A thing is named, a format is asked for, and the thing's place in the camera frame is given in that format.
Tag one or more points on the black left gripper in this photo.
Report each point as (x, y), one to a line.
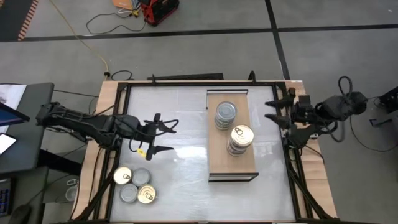
(144, 133)

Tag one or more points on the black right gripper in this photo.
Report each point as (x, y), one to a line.
(301, 112)

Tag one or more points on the gold-lid blue-label tuna can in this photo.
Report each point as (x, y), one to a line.
(242, 136)
(146, 193)
(122, 175)
(238, 152)

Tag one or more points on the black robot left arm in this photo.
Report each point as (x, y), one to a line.
(77, 121)

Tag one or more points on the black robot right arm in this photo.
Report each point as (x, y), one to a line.
(342, 107)

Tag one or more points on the yellow tape tag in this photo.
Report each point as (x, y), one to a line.
(141, 152)

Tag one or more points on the black flat bar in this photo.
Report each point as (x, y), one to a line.
(186, 76)

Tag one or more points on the black equipment box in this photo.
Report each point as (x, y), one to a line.
(390, 99)

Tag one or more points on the grey side desk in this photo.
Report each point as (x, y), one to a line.
(37, 124)

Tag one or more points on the red and black toolbox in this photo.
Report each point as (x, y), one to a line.
(158, 11)

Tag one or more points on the orange box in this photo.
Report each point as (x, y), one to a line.
(124, 3)

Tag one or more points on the grey keyboard desk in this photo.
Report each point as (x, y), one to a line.
(31, 193)

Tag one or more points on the black computer monitor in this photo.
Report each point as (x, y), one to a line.
(9, 113)

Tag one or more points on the white paper sheet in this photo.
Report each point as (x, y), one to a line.
(11, 93)

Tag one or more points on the black computer mouse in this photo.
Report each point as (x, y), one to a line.
(20, 214)

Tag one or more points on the black keyboard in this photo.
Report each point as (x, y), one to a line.
(4, 197)

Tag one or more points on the black floor mat striped edge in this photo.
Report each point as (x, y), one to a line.
(12, 18)

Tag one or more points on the wooden shelf with black frame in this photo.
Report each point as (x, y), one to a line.
(217, 161)

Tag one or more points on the black table rig frame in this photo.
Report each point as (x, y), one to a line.
(186, 84)

